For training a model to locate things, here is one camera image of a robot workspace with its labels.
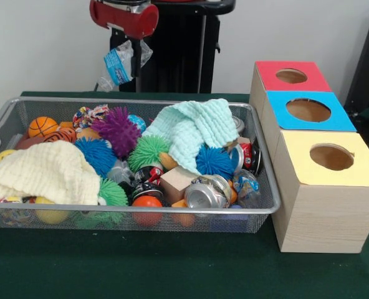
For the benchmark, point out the orange red ball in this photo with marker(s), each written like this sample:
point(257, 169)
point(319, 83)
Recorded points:
point(147, 202)

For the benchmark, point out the crushed clear plastic bottle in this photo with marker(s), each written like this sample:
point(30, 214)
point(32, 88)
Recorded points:
point(117, 65)

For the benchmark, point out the blue spiky ball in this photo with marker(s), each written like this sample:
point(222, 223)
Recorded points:
point(214, 161)
point(94, 154)

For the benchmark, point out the green spiky ball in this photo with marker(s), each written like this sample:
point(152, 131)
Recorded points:
point(113, 193)
point(147, 151)

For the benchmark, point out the purple spiky ball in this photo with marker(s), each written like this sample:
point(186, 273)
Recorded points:
point(115, 131)

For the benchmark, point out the dark green table cloth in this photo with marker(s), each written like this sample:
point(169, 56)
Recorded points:
point(172, 268)

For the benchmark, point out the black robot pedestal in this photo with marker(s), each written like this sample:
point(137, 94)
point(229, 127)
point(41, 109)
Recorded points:
point(178, 50)

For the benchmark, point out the mint green cloth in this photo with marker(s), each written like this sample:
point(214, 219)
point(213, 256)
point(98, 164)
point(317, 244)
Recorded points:
point(191, 131)

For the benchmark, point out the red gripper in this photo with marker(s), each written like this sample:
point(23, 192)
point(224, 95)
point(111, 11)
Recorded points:
point(128, 22)

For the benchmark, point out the tiger striped toy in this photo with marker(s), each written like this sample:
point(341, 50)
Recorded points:
point(63, 135)

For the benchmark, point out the wooden box with three holes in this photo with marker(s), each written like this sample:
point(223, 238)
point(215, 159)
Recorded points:
point(321, 212)

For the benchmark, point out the crushed silver can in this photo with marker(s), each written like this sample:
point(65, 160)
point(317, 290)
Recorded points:
point(203, 194)

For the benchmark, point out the clear mesh bin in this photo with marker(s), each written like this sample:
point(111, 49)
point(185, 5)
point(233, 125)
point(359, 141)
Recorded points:
point(253, 221)

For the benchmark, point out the cream yellow cloth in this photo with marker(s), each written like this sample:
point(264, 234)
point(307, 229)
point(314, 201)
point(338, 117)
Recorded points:
point(47, 171)

